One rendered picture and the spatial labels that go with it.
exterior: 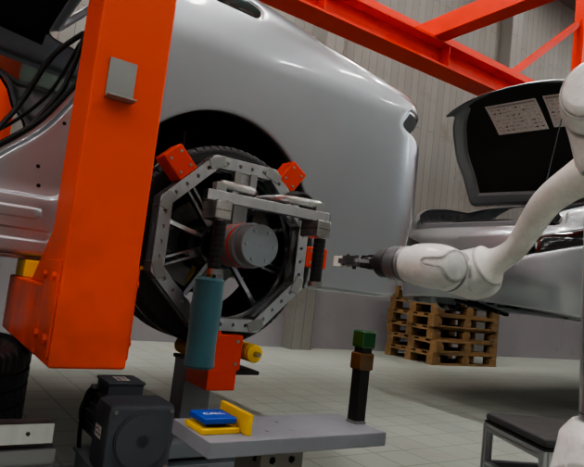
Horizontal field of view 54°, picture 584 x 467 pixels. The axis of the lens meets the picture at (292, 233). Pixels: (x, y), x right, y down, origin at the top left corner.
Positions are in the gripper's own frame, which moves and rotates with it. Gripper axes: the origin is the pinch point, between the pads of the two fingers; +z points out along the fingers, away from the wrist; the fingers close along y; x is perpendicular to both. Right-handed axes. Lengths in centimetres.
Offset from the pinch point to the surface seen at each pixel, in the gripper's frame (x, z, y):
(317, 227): 9.6, 10.5, -2.5
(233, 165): 26.9, 32.5, -21.9
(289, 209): 13.6, 13.5, -11.1
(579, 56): 328, 276, 576
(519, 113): 146, 144, 277
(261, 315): -19.3, 32.5, -4.7
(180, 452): -63, 38, -25
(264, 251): 0.5, 18.0, -15.3
